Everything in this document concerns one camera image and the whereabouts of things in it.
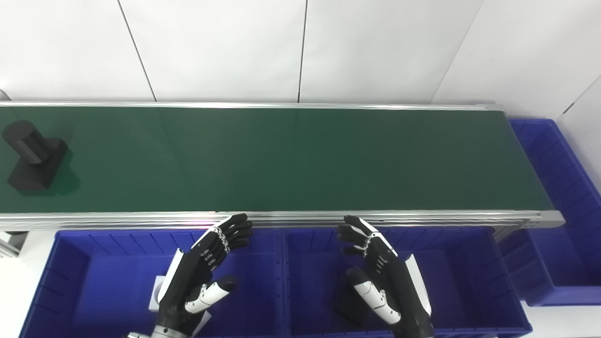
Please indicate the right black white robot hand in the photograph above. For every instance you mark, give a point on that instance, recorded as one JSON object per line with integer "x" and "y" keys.
{"x": 399, "y": 286}

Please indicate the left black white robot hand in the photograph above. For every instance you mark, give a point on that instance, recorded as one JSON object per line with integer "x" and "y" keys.
{"x": 188, "y": 277}

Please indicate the green conveyor belt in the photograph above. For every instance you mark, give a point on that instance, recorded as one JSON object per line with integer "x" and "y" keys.
{"x": 291, "y": 159}
{"x": 141, "y": 219}

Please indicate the blue bin with black parts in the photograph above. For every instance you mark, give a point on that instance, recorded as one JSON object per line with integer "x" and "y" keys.
{"x": 469, "y": 281}

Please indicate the aluminium conveyor leg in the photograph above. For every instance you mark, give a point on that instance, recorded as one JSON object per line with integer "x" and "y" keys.
{"x": 11, "y": 243}

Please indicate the blue bin with white part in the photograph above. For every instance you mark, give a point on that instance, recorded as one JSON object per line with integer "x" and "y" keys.
{"x": 103, "y": 291}

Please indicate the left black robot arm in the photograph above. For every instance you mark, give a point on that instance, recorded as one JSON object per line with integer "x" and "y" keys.
{"x": 164, "y": 334}

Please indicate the blue bin at conveyor end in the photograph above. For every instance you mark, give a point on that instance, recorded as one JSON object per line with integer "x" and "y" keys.
{"x": 558, "y": 253}

